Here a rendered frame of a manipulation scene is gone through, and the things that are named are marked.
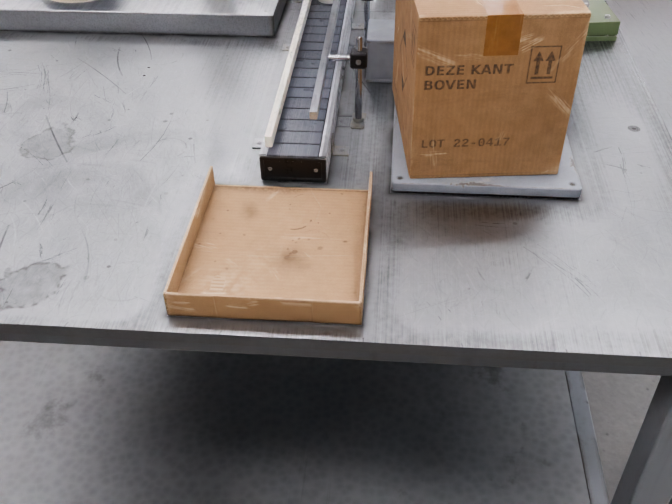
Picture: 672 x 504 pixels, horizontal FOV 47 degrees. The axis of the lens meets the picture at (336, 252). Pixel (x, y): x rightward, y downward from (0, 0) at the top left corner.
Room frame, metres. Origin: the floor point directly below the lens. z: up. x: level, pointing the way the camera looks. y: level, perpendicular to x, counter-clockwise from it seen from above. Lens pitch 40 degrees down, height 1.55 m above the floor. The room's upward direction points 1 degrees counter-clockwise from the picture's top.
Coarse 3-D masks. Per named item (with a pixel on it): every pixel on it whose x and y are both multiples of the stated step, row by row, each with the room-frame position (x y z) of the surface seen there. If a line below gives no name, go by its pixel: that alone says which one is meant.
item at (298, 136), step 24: (312, 0) 1.67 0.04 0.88; (312, 24) 1.54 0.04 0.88; (336, 24) 1.54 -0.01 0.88; (312, 48) 1.43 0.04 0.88; (336, 48) 1.43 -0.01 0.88; (312, 72) 1.32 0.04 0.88; (288, 96) 1.23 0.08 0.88; (312, 96) 1.23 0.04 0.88; (288, 120) 1.15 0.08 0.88; (312, 120) 1.15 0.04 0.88; (288, 144) 1.07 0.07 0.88; (312, 144) 1.07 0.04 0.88
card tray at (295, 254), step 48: (240, 192) 1.00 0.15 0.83; (288, 192) 1.00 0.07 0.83; (336, 192) 1.00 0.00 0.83; (192, 240) 0.87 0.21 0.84; (240, 240) 0.88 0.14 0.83; (288, 240) 0.88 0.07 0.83; (336, 240) 0.88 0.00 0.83; (192, 288) 0.78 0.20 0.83; (240, 288) 0.78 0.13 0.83; (288, 288) 0.77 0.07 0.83; (336, 288) 0.77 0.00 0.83
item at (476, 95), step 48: (432, 0) 1.07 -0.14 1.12; (480, 0) 1.06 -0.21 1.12; (528, 0) 1.06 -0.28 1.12; (576, 0) 1.06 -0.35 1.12; (432, 48) 1.01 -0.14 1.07; (480, 48) 1.01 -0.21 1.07; (528, 48) 1.01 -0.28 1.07; (576, 48) 1.01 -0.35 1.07; (432, 96) 1.01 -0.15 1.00; (480, 96) 1.01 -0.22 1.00; (528, 96) 1.01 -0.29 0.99; (432, 144) 1.01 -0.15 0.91; (480, 144) 1.01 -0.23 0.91; (528, 144) 1.01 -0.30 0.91
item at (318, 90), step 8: (336, 0) 1.47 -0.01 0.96; (336, 8) 1.43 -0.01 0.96; (336, 16) 1.40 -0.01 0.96; (328, 24) 1.35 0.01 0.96; (328, 32) 1.32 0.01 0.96; (328, 40) 1.28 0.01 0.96; (328, 48) 1.25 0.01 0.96; (320, 64) 1.19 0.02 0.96; (320, 72) 1.16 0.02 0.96; (320, 80) 1.13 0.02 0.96; (320, 88) 1.11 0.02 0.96; (320, 96) 1.09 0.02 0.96; (312, 104) 1.06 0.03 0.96; (312, 112) 1.03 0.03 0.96
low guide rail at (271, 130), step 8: (304, 0) 1.59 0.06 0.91; (304, 8) 1.54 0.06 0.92; (304, 16) 1.50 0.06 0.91; (304, 24) 1.49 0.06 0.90; (296, 32) 1.43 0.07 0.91; (296, 40) 1.39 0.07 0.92; (296, 48) 1.36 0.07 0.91; (288, 56) 1.32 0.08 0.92; (296, 56) 1.36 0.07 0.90; (288, 64) 1.29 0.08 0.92; (288, 72) 1.26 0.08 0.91; (288, 80) 1.24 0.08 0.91; (280, 88) 1.20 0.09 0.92; (280, 96) 1.17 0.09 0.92; (280, 104) 1.14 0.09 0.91; (272, 112) 1.11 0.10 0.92; (280, 112) 1.14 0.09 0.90; (272, 120) 1.09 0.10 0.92; (272, 128) 1.06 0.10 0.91; (264, 136) 1.04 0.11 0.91; (272, 136) 1.05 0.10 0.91; (272, 144) 1.04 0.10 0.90
